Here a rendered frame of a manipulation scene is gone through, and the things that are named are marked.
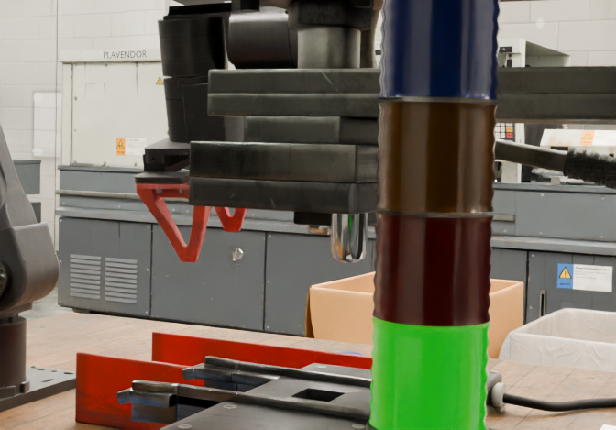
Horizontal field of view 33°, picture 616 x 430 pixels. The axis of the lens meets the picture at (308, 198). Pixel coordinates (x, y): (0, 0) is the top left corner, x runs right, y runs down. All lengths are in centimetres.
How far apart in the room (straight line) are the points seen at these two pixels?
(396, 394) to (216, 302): 573
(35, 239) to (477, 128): 69
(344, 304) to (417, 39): 271
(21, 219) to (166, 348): 18
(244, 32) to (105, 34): 824
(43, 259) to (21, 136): 872
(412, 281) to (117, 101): 616
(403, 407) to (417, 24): 12
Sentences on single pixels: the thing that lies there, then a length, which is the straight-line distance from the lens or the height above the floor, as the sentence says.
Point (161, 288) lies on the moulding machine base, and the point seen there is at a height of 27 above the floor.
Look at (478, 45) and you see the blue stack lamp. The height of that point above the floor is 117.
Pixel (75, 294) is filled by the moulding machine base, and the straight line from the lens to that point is 669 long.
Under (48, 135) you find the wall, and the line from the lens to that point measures 947.
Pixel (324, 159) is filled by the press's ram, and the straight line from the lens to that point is 54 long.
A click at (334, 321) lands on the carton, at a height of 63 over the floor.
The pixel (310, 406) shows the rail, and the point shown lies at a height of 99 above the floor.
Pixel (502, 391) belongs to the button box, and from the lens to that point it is 98.
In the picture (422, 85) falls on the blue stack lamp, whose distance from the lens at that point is 32.
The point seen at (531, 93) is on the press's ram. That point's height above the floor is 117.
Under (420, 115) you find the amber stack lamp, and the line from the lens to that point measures 32.
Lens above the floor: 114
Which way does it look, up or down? 3 degrees down
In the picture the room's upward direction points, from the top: 1 degrees clockwise
